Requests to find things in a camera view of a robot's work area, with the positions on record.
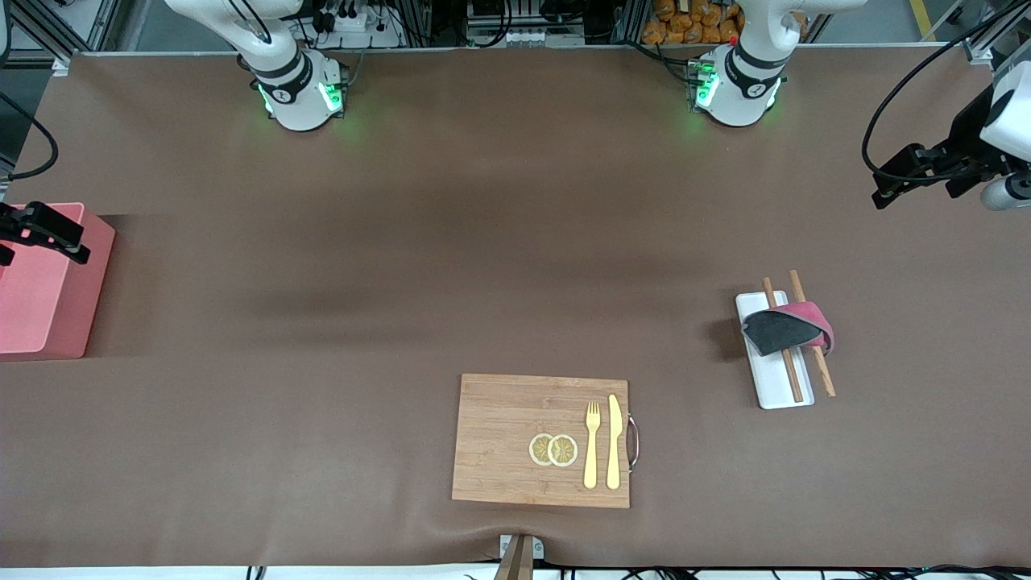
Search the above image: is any pink and grey cloth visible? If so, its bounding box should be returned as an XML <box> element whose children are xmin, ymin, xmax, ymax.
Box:
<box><xmin>741</xmin><ymin>300</ymin><xmax>836</xmax><ymax>358</ymax></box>

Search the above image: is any pink plastic bin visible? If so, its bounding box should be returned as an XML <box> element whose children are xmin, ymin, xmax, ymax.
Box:
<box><xmin>0</xmin><ymin>201</ymin><xmax>116</xmax><ymax>361</ymax></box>

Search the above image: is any brown wooden chopstick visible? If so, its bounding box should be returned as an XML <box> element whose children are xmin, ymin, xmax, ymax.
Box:
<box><xmin>762</xmin><ymin>277</ymin><xmax>805</xmax><ymax>403</ymax></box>
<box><xmin>789</xmin><ymin>269</ymin><xmax>837</xmax><ymax>398</ymax></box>

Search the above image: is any white rectangular tray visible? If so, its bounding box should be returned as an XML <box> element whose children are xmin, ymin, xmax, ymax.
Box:
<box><xmin>735</xmin><ymin>290</ymin><xmax>816</xmax><ymax>410</ymax></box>

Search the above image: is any brown table cover mat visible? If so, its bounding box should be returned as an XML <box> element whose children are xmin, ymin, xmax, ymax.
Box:
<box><xmin>0</xmin><ymin>44</ymin><xmax>1031</xmax><ymax>570</ymax></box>

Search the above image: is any orange snack bags pile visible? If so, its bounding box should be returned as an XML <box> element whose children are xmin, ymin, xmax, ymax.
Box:
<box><xmin>642</xmin><ymin>0</ymin><xmax>809</xmax><ymax>46</ymax></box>

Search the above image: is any white power strip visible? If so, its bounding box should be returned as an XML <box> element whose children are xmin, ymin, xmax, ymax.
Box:
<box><xmin>321</xmin><ymin>6</ymin><xmax>401</xmax><ymax>49</ymax></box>

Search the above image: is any yellow knife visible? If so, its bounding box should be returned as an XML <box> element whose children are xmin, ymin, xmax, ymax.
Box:
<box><xmin>607</xmin><ymin>394</ymin><xmax>623</xmax><ymax>491</ymax></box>

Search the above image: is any yellow fork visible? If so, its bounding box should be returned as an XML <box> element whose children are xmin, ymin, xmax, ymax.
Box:
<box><xmin>583</xmin><ymin>401</ymin><xmax>602</xmax><ymax>490</ymax></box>

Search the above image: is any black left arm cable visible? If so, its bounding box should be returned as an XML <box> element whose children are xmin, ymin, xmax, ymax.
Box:
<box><xmin>861</xmin><ymin>0</ymin><xmax>1031</xmax><ymax>190</ymax></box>

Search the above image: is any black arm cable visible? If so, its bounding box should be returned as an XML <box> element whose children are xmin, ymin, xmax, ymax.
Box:
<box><xmin>861</xmin><ymin>0</ymin><xmax>1031</xmax><ymax>190</ymax></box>
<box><xmin>0</xmin><ymin>91</ymin><xmax>60</xmax><ymax>183</ymax></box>

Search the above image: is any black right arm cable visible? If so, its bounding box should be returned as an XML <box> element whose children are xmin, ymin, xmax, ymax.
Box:
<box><xmin>0</xmin><ymin>91</ymin><xmax>60</xmax><ymax>183</ymax></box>

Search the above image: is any aluminium frame rail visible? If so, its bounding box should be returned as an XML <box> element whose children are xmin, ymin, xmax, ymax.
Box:
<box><xmin>0</xmin><ymin>0</ymin><xmax>122</xmax><ymax>76</ymax></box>
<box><xmin>918</xmin><ymin>0</ymin><xmax>1031</xmax><ymax>65</ymax></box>

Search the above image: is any metal bracket with wooden post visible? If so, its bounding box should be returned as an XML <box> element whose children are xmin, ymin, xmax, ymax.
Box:
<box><xmin>493</xmin><ymin>533</ymin><xmax>545</xmax><ymax>580</ymax></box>

